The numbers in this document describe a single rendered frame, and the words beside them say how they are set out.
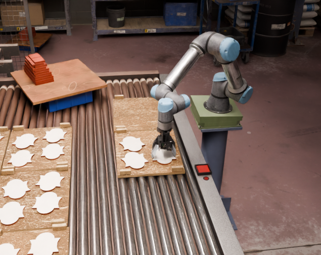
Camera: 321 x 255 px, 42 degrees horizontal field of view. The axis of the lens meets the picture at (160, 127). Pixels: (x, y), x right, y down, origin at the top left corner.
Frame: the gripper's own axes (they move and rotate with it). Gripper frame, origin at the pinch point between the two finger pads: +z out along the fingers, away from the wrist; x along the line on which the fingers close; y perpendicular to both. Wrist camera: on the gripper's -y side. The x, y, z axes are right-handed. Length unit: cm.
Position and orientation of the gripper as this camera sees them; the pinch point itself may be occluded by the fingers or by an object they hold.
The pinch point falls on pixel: (163, 156)
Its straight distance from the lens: 227.8
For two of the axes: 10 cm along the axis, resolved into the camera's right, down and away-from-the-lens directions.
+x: 9.9, -0.5, 1.2
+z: -0.2, 8.4, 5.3
